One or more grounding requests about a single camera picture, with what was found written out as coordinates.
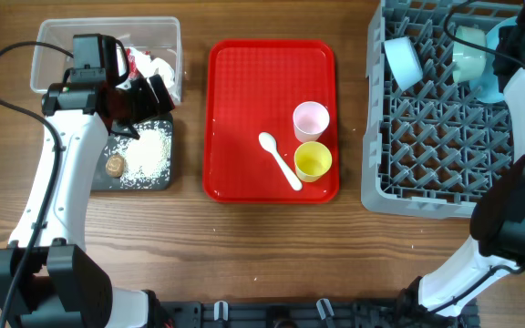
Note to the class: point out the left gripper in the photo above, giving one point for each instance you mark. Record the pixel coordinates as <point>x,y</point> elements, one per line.
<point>149,108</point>

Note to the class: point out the green bowl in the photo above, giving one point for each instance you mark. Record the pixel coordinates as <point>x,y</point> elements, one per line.
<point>469,62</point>

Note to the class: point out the white napkin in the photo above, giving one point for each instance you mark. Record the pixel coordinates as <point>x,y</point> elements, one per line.
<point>142,63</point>

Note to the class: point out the light blue plate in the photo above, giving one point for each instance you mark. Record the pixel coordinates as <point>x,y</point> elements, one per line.
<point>489,85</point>

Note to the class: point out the white rice pile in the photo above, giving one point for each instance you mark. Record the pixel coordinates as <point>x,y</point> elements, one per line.
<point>146,155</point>

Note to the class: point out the brown food scrap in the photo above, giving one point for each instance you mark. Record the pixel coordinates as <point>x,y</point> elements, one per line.
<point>115,166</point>

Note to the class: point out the light blue bowl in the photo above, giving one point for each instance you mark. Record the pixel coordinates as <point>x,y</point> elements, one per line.
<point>404,63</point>

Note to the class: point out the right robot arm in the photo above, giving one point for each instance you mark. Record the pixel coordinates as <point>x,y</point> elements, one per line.
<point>495,246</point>

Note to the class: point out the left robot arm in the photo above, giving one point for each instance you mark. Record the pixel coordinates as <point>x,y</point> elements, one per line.
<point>46,277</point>

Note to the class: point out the grey dishwasher rack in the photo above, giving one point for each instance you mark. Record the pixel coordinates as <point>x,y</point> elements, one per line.
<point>433,150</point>

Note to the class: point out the black plastic tray bin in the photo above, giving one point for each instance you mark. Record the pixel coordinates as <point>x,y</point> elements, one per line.
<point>153,182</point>

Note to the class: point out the clear plastic bin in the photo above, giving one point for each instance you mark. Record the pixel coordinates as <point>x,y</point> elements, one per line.
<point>159,35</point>

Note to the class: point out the red serving tray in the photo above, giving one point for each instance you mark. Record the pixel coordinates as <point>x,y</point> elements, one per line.
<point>254,86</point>

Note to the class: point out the white plastic spoon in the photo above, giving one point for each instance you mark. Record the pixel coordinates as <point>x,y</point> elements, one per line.
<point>268,143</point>

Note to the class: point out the pink cup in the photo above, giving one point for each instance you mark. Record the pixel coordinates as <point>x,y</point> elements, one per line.
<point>310,120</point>

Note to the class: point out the yellow cup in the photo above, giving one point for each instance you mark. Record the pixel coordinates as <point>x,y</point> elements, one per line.
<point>312,160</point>

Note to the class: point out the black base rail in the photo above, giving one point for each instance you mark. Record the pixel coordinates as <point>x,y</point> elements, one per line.
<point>323,313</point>

